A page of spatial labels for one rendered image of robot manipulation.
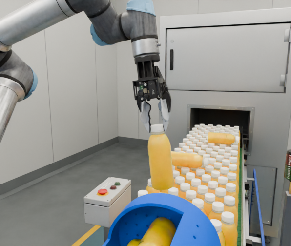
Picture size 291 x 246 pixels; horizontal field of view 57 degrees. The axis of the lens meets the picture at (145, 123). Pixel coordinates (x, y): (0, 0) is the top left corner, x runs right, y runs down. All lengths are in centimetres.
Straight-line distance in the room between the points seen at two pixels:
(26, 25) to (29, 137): 321
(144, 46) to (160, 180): 38
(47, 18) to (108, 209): 63
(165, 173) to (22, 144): 327
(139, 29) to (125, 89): 478
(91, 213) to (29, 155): 308
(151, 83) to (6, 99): 45
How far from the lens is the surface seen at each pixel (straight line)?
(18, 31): 86
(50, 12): 80
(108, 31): 79
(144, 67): 72
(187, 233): 60
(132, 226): 78
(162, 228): 68
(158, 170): 78
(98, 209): 100
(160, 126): 77
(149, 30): 75
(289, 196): 112
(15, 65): 97
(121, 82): 554
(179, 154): 128
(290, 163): 107
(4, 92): 92
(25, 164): 402
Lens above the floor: 154
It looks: 11 degrees down
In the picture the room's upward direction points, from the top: straight up
